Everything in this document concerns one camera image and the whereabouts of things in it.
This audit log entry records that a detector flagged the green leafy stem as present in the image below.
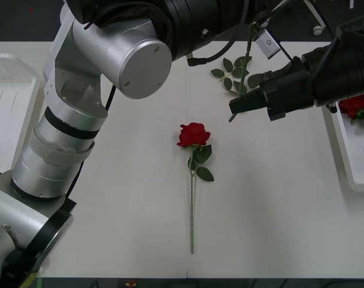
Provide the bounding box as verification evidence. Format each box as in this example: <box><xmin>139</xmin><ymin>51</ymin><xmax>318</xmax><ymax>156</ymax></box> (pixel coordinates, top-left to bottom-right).
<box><xmin>210</xmin><ymin>23</ymin><xmax>262</xmax><ymax>122</ymax></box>

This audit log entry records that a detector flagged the shallow white box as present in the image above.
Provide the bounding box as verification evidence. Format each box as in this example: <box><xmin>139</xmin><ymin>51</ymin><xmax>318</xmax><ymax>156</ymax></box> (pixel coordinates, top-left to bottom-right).
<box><xmin>0</xmin><ymin>53</ymin><xmax>41</xmax><ymax>172</ymax></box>
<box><xmin>321</xmin><ymin>100</ymin><xmax>364</xmax><ymax>193</ymax></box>

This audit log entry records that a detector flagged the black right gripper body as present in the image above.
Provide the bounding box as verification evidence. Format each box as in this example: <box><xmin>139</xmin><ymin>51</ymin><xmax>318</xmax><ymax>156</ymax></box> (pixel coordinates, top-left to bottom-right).
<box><xmin>258</xmin><ymin>55</ymin><xmax>316</xmax><ymax>122</ymax></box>

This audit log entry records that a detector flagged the white chair base with casters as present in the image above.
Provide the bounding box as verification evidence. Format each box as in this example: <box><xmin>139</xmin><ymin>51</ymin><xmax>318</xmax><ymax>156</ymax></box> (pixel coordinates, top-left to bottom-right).
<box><xmin>303</xmin><ymin>0</ymin><xmax>355</xmax><ymax>35</ymax></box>

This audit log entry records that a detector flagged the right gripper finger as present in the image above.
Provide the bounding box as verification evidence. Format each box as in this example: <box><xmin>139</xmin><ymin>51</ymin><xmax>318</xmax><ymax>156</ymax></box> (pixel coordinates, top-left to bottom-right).
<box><xmin>230</xmin><ymin>100</ymin><xmax>270</xmax><ymax>115</ymax></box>
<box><xmin>228</xmin><ymin>89</ymin><xmax>269</xmax><ymax>110</ymax></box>

